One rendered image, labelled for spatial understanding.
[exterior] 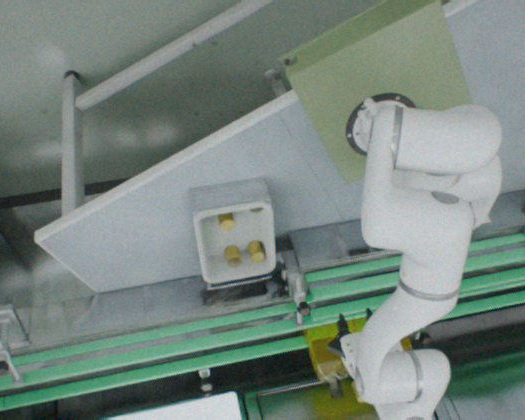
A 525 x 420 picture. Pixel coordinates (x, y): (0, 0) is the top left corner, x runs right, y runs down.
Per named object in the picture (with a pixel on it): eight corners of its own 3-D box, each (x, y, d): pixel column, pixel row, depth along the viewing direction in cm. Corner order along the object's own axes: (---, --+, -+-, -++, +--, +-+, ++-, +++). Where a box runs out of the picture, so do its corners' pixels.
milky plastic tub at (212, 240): (199, 260, 166) (204, 285, 160) (187, 189, 150) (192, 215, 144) (269, 247, 169) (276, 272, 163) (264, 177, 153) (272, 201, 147)
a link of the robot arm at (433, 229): (454, 241, 104) (357, 230, 105) (482, 107, 94) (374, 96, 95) (462, 298, 90) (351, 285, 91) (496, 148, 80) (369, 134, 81)
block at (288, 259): (280, 278, 168) (286, 298, 164) (278, 251, 162) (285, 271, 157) (294, 275, 169) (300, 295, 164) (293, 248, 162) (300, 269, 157)
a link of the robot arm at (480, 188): (403, 131, 105) (503, 114, 106) (388, 205, 127) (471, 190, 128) (418, 183, 102) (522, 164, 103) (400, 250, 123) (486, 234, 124)
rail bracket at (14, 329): (11, 324, 161) (6, 403, 146) (-13, 276, 149) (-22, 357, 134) (32, 320, 162) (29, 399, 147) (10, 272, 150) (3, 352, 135)
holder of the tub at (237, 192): (203, 273, 170) (207, 295, 165) (188, 188, 150) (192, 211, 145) (269, 260, 173) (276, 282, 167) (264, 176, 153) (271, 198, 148)
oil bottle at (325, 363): (298, 317, 171) (319, 387, 156) (298, 303, 167) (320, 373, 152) (319, 313, 172) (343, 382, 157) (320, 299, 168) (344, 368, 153)
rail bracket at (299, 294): (287, 303, 165) (299, 343, 156) (284, 255, 153) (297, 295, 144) (299, 301, 165) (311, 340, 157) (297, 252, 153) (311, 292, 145)
